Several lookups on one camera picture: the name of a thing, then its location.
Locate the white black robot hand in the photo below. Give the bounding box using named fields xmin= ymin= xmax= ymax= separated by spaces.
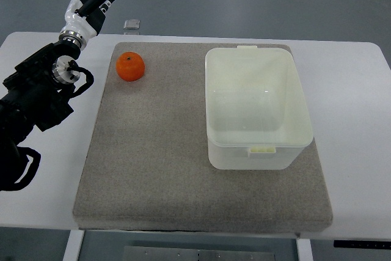
xmin=60 ymin=0 xmax=115 ymax=47

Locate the orange fruit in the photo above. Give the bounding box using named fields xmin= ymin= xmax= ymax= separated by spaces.
xmin=115 ymin=51 xmax=145 ymax=82

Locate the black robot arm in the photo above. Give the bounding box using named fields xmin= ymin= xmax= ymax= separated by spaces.
xmin=1 ymin=30 xmax=94 ymax=191

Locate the white plastic box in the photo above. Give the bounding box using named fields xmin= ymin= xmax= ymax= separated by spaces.
xmin=205 ymin=45 xmax=313 ymax=170

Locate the small clear plastic piece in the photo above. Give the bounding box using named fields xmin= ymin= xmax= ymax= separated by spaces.
xmin=123 ymin=19 xmax=141 ymax=31

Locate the grey felt mat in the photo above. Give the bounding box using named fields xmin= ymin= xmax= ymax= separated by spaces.
xmin=73 ymin=42 xmax=333 ymax=233

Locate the white left table leg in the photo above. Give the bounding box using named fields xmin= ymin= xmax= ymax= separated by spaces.
xmin=62 ymin=230 xmax=84 ymax=261

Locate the white table leg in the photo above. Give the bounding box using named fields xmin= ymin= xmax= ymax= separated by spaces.
xmin=296 ymin=235 xmax=314 ymax=261
xmin=62 ymin=230 xmax=84 ymax=261

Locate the white right table leg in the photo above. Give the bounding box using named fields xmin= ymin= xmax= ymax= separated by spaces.
xmin=296 ymin=235 xmax=314 ymax=261

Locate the black table control panel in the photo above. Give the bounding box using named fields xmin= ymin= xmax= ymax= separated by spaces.
xmin=333 ymin=240 xmax=391 ymax=250

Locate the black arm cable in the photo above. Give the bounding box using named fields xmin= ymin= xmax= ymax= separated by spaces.
xmin=67 ymin=62 xmax=95 ymax=98

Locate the grey metal base plate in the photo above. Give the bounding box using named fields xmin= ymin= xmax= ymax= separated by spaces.
xmin=122 ymin=246 xmax=276 ymax=261

